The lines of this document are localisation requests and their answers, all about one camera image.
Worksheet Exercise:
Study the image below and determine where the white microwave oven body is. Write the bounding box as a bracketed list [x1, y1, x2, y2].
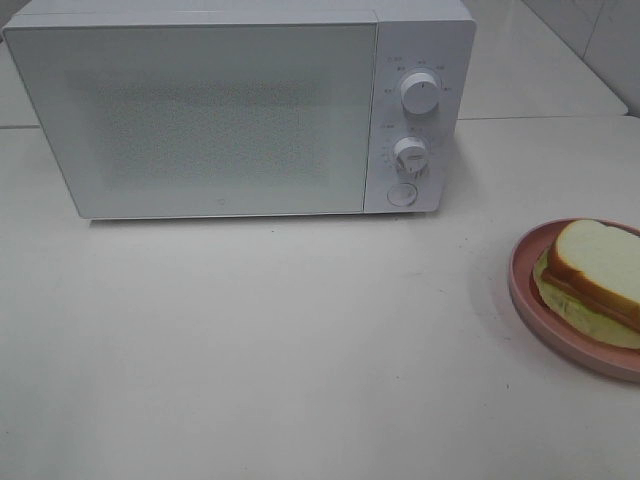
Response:
[2, 1, 476, 217]

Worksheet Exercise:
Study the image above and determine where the lower white timer knob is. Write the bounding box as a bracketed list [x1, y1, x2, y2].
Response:
[393, 136, 429, 175]

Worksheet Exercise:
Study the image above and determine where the white microwave door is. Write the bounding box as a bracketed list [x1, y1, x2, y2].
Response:
[7, 24, 376, 219]

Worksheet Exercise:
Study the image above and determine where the pink round plate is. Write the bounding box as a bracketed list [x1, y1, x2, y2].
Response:
[508, 218, 639, 384]

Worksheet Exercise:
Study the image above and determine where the white bread sandwich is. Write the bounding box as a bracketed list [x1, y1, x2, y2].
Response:
[532, 219, 639, 350]

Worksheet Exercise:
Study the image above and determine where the upper white power knob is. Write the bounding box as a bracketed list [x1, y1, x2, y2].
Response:
[400, 70, 441, 115]

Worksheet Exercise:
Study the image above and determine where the round door release button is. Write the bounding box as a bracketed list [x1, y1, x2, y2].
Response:
[387, 183, 418, 207]

